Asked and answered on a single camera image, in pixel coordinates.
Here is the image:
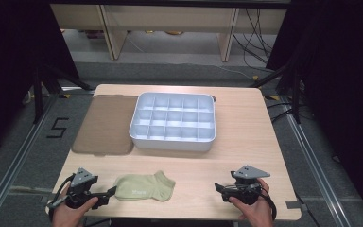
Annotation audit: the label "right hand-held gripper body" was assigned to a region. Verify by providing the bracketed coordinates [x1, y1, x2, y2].
[221, 165, 271, 206]

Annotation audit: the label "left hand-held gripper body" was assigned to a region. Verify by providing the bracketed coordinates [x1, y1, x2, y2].
[63, 167, 109, 210]

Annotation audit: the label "light green sock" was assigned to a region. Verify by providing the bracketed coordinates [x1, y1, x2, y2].
[113, 170, 177, 202]

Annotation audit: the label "white divided storage box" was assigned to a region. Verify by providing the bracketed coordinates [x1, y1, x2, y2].
[129, 91, 216, 152]

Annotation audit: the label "person's right hand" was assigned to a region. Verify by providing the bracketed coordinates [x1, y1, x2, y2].
[228, 178, 275, 227]

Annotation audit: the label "person's left hand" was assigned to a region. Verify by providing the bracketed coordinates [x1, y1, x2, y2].
[50, 184, 99, 227]

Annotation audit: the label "brown flat lid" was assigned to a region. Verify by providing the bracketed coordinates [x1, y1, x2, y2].
[71, 94, 139, 156]

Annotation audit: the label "black metal stand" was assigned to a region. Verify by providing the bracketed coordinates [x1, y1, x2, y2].
[248, 61, 303, 125]
[32, 61, 96, 125]

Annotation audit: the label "black curtain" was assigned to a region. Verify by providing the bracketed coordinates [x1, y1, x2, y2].
[266, 0, 363, 223]
[0, 0, 80, 160]

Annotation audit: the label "light wooden desk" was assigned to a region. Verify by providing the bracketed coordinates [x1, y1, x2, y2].
[49, 3, 288, 62]

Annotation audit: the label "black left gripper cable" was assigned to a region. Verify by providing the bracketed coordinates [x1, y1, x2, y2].
[45, 174, 77, 222]

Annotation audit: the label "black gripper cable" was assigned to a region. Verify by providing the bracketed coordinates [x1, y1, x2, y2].
[45, 174, 77, 222]
[256, 187, 278, 221]

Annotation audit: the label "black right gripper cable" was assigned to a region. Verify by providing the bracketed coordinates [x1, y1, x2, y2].
[256, 187, 278, 221]

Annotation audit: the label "aluminium floor rail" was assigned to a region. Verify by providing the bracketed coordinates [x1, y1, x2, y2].
[0, 91, 61, 227]
[279, 94, 354, 227]

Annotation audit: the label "black floor cables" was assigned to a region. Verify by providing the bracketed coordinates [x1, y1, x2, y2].
[265, 101, 294, 125]

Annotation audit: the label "white floor cable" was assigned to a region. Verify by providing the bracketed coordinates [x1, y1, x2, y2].
[213, 63, 255, 80]

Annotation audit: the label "black hanging cables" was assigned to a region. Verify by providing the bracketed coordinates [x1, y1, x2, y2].
[232, 8, 278, 69]

